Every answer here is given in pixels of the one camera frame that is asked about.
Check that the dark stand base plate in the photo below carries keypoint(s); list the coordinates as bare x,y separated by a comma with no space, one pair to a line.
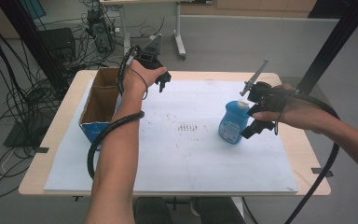
21,137

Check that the white paper sheet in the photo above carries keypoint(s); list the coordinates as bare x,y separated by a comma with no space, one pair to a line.
183,161

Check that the cardboard box with blue outside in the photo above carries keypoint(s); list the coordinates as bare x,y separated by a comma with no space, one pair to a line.
101,102

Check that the black box on floor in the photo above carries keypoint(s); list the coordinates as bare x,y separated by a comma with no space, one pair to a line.
57,43

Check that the person's left hand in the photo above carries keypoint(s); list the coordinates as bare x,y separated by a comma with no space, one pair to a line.
136,77

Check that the person's right hand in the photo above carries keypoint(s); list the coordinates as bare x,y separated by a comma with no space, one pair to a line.
304,115

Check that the person's left leg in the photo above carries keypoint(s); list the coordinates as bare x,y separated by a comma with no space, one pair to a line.
152,213

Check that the blue bottle with white cap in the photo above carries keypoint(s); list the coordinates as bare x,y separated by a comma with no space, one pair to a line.
233,124

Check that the person's leg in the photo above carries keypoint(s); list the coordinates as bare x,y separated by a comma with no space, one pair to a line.
152,213
220,213

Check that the black computer tower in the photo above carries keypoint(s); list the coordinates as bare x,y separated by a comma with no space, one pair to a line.
101,31

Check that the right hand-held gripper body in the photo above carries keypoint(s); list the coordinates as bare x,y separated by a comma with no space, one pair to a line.
268,96

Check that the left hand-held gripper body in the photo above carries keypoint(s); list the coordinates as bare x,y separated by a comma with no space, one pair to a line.
150,54

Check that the black tape strip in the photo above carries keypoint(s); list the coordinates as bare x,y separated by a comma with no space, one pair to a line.
42,149
321,172

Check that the wooden cabinet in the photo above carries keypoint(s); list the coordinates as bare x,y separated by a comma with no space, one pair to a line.
261,6

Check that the black metal stand pole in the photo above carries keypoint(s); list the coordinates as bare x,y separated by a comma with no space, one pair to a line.
332,46
34,43

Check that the person's right leg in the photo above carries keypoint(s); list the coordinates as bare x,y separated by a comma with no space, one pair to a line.
220,213

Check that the white desk frame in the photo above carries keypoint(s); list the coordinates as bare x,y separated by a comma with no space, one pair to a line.
179,37

